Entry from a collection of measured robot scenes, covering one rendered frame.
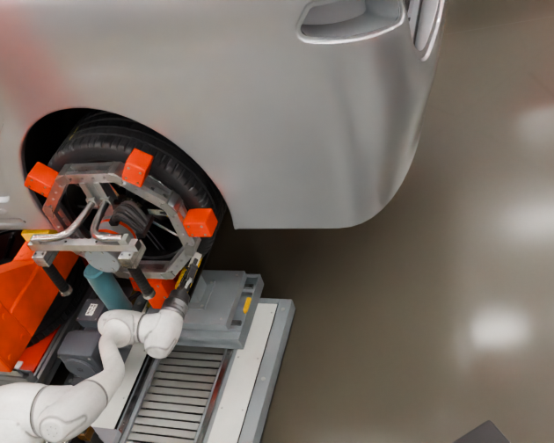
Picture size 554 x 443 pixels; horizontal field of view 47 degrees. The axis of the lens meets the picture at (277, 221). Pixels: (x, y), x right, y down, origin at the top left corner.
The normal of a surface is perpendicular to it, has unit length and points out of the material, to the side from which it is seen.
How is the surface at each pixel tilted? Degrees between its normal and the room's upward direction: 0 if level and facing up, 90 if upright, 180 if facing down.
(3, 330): 90
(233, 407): 0
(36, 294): 90
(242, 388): 0
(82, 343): 0
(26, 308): 90
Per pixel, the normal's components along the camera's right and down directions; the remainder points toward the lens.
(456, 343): -0.25, -0.70
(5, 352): 0.94, -0.01
